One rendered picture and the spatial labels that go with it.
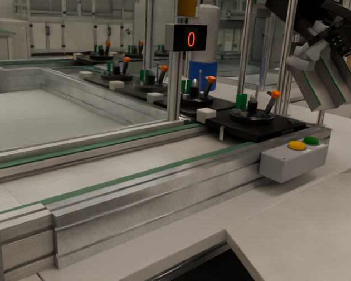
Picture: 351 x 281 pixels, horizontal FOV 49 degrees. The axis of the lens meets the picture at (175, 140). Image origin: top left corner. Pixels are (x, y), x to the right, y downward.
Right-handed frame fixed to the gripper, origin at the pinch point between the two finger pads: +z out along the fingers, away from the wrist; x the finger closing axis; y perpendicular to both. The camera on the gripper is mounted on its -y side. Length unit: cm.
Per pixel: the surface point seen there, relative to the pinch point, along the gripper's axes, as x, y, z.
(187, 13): -32.8, -16.5, 9.3
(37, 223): -86, 26, 10
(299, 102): 100, -6, 63
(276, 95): -12.8, 10.3, 6.8
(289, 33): 7.0, -9.9, 5.0
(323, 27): 8.5, -5.8, -4.7
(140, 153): -48, 14, 29
